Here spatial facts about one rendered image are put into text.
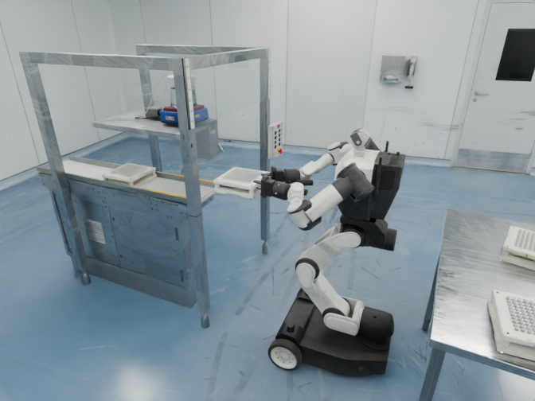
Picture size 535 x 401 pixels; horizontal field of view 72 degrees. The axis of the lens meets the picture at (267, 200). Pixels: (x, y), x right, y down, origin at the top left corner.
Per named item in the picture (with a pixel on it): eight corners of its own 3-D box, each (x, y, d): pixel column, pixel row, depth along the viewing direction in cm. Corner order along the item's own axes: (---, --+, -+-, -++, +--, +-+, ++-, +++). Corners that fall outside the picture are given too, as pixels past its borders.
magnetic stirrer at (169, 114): (210, 119, 221) (209, 104, 217) (189, 127, 203) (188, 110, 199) (182, 116, 228) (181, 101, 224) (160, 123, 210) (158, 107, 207)
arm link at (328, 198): (306, 237, 161) (348, 206, 159) (289, 216, 157) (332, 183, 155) (301, 227, 172) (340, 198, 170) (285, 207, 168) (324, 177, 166)
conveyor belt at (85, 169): (216, 195, 240) (215, 188, 238) (193, 211, 219) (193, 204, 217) (68, 165, 290) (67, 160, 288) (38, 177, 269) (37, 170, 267)
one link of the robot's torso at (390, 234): (395, 243, 196) (400, 214, 188) (392, 256, 185) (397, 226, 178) (342, 234, 206) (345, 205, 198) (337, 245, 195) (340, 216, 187)
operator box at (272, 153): (282, 153, 299) (283, 121, 288) (274, 159, 285) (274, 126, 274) (275, 152, 301) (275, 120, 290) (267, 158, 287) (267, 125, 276)
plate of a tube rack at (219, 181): (234, 169, 224) (233, 166, 223) (271, 175, 215) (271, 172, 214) (212, 183, 204) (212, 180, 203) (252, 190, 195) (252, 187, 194)
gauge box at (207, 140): (219, 154, 232) (217, 123, 224) (210, 160, 223) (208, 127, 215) (190, 150, 240) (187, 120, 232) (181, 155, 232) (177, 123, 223)
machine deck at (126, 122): (217, 125, 224) (217, 118, 222) (180, 141, 193) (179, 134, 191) (138, 115, 247) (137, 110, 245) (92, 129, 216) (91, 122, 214)
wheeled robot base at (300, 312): (392, 329, 242) (400, 290, 228) (382, 396, 199) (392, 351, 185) (299, 304, 264) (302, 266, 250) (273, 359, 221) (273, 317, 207)
